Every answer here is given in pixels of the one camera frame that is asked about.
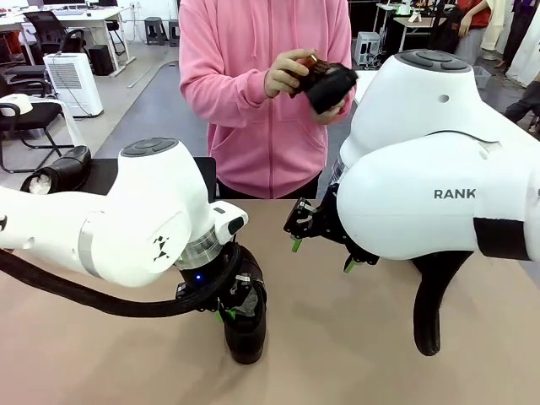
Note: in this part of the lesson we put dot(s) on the black mesh office chair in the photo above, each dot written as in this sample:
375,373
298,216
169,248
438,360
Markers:
48,31

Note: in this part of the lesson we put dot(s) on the black leather shoe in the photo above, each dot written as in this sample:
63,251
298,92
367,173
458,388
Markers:
331,86
249,337
71,166

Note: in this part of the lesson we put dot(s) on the white computer case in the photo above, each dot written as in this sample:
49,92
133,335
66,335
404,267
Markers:
366,48

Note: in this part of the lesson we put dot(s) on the white paper shoe stuffing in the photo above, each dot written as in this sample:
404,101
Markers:
39,185
249,301

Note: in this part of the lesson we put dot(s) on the person's left hand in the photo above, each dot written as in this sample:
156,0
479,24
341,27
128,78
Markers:
339,114

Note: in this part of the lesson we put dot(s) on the white air purifier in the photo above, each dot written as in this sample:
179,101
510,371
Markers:
73,84

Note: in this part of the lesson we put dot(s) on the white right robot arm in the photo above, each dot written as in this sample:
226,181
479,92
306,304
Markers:
422,147

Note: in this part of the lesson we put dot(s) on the white draped cloth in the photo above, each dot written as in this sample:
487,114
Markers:
69,122

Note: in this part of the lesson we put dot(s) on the person's right hand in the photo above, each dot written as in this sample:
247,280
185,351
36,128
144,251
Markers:
282,76

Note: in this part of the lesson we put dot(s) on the person's right forearm pink sleeve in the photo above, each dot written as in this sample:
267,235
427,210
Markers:
223,97

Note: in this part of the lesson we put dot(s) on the person in pink hoodie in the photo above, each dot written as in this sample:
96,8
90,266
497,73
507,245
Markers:
244,126

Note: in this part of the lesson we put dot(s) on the black computer tower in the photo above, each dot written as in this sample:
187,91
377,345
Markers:
100,59

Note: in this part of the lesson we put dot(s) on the grey plastic stool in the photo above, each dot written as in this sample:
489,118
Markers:
156,29
174,33

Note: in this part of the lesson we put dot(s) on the brown wooden shoe brush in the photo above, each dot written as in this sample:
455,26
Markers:
314,69

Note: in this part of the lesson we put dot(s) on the seated person dark trousers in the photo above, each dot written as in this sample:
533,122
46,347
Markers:
523,105

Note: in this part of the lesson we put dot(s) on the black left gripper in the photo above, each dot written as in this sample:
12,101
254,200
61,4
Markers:
202,278

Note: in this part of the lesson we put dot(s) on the white office desk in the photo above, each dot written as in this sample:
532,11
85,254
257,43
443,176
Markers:
84,19

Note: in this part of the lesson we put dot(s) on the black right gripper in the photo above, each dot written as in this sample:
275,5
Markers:
333,219

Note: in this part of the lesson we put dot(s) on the white table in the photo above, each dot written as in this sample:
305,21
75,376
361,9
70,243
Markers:
367,86

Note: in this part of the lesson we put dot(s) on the grey mesh bin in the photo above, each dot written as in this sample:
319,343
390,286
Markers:
482,76

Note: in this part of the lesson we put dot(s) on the brown top table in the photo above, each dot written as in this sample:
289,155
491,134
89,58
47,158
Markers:
422,23

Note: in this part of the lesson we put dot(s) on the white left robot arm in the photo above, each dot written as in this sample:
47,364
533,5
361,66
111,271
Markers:
139,202

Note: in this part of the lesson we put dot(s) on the cream hanging garment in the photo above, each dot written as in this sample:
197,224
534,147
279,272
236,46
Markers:
495,25

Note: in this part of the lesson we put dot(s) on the white round object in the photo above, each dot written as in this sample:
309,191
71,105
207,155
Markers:
19,105

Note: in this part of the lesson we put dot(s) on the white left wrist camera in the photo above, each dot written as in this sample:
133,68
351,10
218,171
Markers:
230,219

